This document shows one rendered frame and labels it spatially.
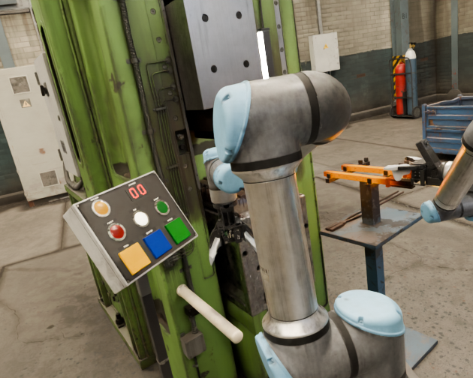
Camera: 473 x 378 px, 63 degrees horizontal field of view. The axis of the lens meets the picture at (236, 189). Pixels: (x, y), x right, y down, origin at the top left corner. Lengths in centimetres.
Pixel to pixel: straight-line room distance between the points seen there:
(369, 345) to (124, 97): 117
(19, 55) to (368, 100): 704
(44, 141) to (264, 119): 628
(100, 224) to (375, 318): 80
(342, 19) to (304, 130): 872
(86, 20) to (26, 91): 488
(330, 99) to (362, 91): 892
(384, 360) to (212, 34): 121
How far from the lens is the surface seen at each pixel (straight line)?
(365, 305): 76
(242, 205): 164
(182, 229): 134
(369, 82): 965
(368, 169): 184
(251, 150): 57
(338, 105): 62
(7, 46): 747
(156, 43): 161
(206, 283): 182
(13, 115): 679
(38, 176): 686
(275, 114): 57
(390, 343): 76
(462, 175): 129
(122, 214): 125
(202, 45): 152
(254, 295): 173
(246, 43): 163
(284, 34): 195
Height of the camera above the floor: 148
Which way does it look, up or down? 16 degrees down
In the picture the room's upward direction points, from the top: 10 degrees counter-clockwise
